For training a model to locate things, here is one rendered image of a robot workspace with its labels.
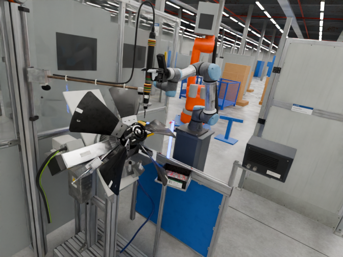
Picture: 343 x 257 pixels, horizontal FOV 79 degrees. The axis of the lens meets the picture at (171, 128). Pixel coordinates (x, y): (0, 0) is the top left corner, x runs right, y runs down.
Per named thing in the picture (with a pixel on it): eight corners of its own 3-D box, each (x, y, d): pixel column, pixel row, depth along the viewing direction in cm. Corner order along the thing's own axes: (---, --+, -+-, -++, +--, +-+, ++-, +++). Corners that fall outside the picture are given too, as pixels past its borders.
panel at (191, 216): (134, 210, 212) (139, 153, 190) (135, 210, 214) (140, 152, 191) (206, 260, 172) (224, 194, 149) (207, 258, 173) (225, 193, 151)
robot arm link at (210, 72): (207, 118, 198) (208, 59, 168) (220, 124, 188) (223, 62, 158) (198, 123, 192) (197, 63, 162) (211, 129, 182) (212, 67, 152)
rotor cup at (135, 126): (122, 153, 123) (136, 146, 115) (112, 130, 123) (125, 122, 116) (139, 146, 134) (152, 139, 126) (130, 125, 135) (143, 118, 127)
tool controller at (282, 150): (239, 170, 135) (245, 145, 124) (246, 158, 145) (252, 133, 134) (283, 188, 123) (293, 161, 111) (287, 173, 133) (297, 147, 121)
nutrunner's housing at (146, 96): (141, 109, 125) (149, 25, 110) (142, 107, 129) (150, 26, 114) (148, 109, 126) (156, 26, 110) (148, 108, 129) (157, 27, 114)
